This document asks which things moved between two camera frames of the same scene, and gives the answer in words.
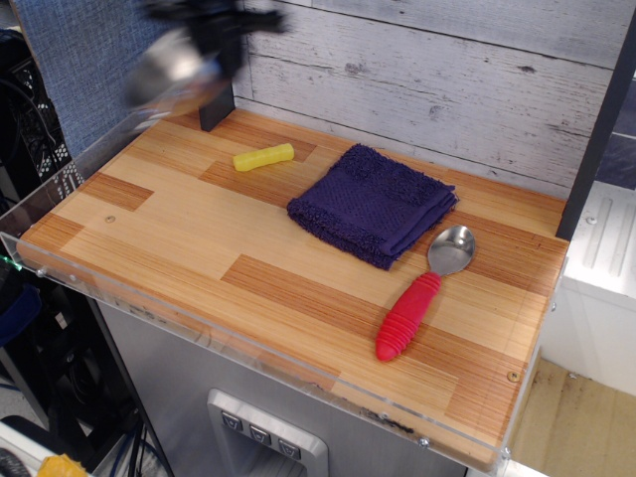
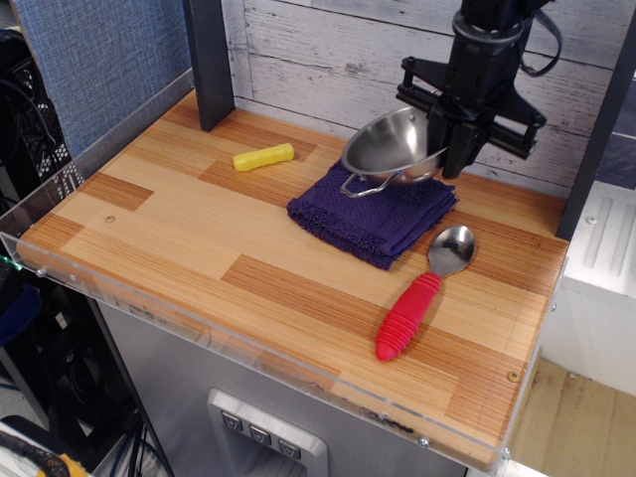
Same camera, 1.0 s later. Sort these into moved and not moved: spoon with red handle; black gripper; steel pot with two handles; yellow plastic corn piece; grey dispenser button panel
Moved: steel pot with two handles; black gripper
Not moved: yellow plastic corn piece; grey dispenser button panel; spoon with red handle
